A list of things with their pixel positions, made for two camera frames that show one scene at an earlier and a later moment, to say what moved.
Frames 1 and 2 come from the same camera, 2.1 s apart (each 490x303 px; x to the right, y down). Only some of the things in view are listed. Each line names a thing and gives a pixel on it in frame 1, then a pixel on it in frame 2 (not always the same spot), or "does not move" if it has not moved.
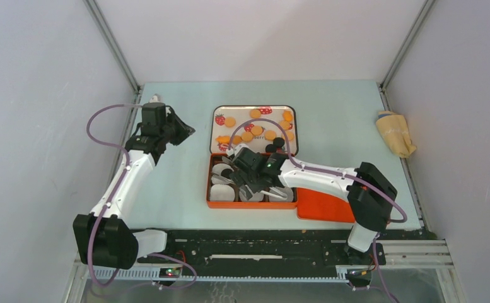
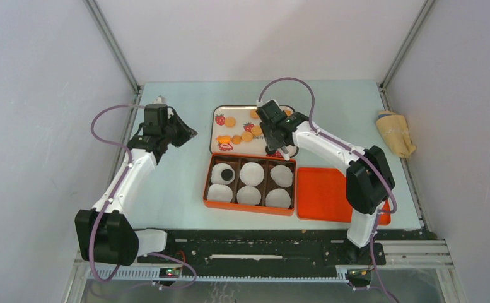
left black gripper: (185, 130) does not move
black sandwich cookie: (226, 173) does not move
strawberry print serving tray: (269, 129) does not move
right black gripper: (239, 180) → (270, 145)
